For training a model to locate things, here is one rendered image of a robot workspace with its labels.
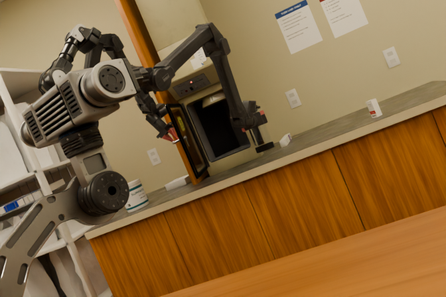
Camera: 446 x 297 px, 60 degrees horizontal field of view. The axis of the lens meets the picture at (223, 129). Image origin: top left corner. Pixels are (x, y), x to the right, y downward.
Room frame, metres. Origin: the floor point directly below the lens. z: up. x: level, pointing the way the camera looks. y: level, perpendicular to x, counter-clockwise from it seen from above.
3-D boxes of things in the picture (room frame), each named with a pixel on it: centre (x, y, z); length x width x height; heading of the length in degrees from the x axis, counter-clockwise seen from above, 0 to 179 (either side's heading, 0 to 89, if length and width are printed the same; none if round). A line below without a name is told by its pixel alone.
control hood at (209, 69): (2.11, 0.03, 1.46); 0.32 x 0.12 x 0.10; 76
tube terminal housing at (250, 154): (2.28, -0.01, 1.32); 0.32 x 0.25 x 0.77; 76
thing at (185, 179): (2.39, 0.37, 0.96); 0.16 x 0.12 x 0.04; 61
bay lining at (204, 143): (2.28, -0.01, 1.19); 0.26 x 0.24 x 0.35; 76
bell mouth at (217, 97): (2.25, -0.03, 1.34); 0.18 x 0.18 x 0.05
